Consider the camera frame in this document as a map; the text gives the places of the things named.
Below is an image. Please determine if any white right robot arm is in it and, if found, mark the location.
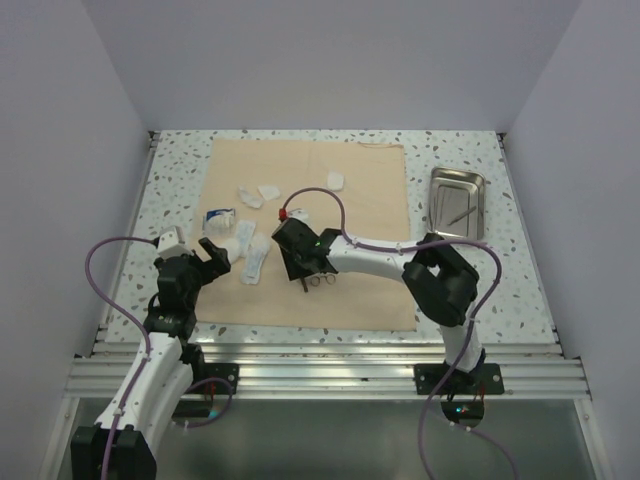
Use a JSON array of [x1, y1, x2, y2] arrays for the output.
[[272, 218, 484, 393]]

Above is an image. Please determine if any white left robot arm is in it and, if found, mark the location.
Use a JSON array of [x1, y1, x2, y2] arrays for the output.
[[70, 232, 239, 479]]

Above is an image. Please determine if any white gauze pad front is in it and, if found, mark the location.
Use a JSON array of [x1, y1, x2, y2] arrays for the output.
[[221, 237, 245, 264]]

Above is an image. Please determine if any long white paper packet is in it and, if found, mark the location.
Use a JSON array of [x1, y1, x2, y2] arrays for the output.
[[240, 248, 266, 285]]

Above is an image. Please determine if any white printed paper packet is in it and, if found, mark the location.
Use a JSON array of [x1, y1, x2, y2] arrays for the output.
[[235, 220, 256, 257]]

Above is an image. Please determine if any beige cloth mat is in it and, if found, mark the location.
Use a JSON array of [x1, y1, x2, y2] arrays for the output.
[[192, 139, 417, 333]]

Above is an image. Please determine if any stainless steel tray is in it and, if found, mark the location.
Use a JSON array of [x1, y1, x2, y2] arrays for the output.
[[427, 167, 486, 241]]

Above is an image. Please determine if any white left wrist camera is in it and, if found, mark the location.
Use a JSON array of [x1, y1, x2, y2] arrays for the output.
[[156, 226, 188, 260]]

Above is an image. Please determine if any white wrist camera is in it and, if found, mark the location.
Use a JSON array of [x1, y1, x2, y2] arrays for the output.
[[156, 226, 188, 260], [288, 208, 310, 223]]

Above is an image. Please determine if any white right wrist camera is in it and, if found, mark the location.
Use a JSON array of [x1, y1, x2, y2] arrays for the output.
[[288, 208, 310, 223]]

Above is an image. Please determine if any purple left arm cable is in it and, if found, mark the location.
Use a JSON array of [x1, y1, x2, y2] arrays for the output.
[[84, 236, 234, 480]]

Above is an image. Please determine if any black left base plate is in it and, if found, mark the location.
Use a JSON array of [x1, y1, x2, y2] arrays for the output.
[[185, 363, 240, 397]]

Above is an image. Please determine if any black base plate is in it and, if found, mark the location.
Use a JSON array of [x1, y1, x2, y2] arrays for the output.
[[185, 363, 240, 397], [413, 363, 505, 396]]

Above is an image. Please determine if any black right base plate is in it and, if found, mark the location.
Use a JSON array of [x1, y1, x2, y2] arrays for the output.
[[413, 363, 505, 396]]

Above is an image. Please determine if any aluminium rail frame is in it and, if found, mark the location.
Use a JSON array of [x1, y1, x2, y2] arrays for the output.
[[37, 130, 614, 480]]

